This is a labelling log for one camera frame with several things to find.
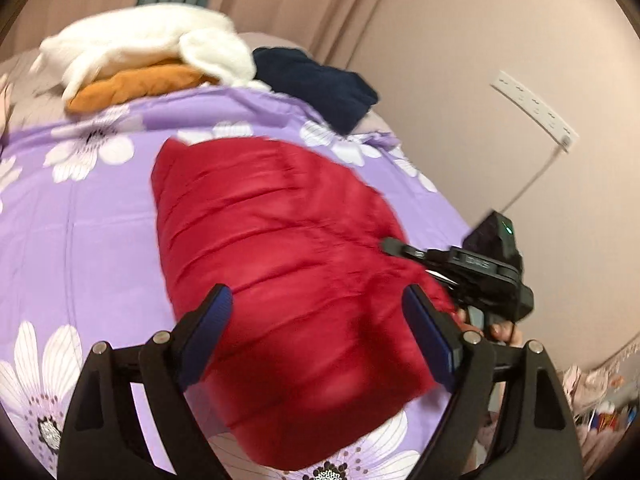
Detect red puffer jacket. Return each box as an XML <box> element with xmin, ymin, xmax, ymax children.
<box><xmin>151</xmin><ymin>136</ymin><xmax>454</xmax><ymax>470</ymax></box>

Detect person's right hand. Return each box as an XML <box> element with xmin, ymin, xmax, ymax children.
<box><xmin>457</xmin><ymin>309</ymin><xmax>523</xmax><ymax>347</ymax></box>

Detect navy folded garment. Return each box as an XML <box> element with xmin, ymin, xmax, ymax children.
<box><xmin>253</xmin><ymin>47</ymin><xmax>378</xmax><ymax>136</ymax></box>

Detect purple floral bed sheet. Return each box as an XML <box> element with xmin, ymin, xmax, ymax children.
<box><xmin>1</xmin><ymin>88</ymin><xmax>468</xmax><ymax>474</ymax></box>

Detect white power strip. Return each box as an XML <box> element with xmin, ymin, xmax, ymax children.
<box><xmin>491</xmin><ymin>70</ymin><xmax>579</xmax><ymax>153</ymax></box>

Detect orange folded garment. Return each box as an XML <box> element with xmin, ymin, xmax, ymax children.
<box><xmin>65</xmin><ymin>62</ymin><xmax>220</xmax><ymax>115</ymax></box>

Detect white fleece garment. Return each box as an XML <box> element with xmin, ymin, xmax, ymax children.
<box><xmin>30</xmin><ymin>3</ymin><xmax>270</xmax><ymax>102</ymax></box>

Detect black tracker camera box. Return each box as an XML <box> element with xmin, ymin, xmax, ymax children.
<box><xmin>462</xmin><ymin>210</ymin><xmax>523</xmax><ymax>271</ymax></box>

